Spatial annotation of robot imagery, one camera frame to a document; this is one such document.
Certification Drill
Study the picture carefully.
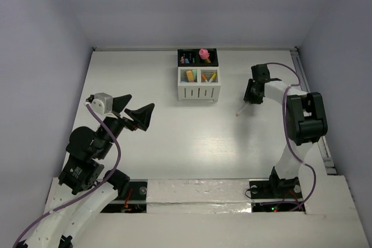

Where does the pink-capped white pen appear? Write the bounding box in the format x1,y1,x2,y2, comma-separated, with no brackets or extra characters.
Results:
235,103,248,117

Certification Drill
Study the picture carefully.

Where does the yellow-capped white pen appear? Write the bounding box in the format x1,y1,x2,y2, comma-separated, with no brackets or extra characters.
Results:
208,72,217,83

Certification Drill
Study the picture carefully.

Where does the orange-capped white pen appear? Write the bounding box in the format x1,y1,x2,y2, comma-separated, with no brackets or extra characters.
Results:
201,74,208,82

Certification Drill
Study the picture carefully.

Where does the pink glue stick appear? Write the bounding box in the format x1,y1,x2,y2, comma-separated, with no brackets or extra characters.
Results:
199,49,211,63

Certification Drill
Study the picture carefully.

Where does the orange pink pastel highlighter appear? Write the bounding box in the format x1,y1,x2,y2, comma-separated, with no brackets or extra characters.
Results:
186,70,194,82

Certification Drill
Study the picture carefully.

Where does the long green highlighter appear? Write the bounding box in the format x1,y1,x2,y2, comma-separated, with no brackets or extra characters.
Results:
191,69,197,82

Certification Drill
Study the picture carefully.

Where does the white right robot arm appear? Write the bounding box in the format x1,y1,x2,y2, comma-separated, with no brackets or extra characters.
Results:
244,63,328,197

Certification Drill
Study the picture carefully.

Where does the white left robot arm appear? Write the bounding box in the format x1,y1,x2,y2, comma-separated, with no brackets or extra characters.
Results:
13,93,155,247

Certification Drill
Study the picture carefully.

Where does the white four-slot pen organizer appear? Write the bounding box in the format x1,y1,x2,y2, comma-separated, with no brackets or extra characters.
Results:
177,48,221,102

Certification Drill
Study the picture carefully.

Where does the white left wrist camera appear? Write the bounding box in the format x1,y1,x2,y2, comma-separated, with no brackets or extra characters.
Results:
84,92,113,116

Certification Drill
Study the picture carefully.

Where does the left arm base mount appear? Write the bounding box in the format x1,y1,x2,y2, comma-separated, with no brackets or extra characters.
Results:
101,180,148,214

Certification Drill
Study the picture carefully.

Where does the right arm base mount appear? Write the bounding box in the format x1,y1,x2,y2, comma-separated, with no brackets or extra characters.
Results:
244,180,306,213

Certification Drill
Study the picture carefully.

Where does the aluminium rail right edge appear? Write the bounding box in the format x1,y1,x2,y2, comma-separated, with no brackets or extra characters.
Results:
287,50,337,175

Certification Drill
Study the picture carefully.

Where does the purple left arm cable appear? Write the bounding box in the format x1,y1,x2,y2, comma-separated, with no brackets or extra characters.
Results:
13,104,121,248

